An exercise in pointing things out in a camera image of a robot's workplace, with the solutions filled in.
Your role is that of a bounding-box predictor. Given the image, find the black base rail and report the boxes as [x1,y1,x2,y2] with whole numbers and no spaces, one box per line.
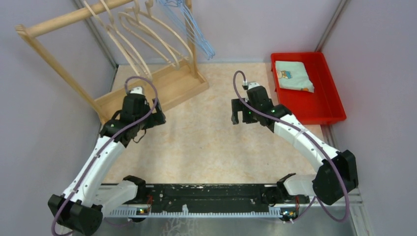
[104,183,310,216]

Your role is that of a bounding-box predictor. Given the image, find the white cable duct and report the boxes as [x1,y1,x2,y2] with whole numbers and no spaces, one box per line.
[105,206,296,218]

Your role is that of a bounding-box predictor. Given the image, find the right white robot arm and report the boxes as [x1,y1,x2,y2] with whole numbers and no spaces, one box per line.
[231,82,358,206]

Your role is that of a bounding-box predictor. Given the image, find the beige plastic hanger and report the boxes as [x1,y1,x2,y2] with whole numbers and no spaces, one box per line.
[82,0,146,77]
[125,0,194,64]
[117,0,181,71]
[99,0,153,81]

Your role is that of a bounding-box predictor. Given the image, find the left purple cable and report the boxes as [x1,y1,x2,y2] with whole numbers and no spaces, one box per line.
[51,76,159,236]

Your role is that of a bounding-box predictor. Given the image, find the red plastic bin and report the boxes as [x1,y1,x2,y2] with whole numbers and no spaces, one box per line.
[270,52,347,125]

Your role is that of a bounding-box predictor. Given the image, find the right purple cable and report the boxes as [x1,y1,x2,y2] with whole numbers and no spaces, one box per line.
[232,70,351,224]

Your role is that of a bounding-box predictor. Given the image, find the purple cable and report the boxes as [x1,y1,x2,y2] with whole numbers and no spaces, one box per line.
[232,70,351,224]
[51,76,159,236]

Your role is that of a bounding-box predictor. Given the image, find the folded light green cloth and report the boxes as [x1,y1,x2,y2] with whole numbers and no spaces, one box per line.
[274,60,315,93]

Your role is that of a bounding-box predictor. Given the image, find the wooden clothes rack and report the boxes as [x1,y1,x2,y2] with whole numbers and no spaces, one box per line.
[15,0,209,122]

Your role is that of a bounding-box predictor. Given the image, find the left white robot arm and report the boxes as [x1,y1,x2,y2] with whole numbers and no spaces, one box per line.
[48,86,166,236]

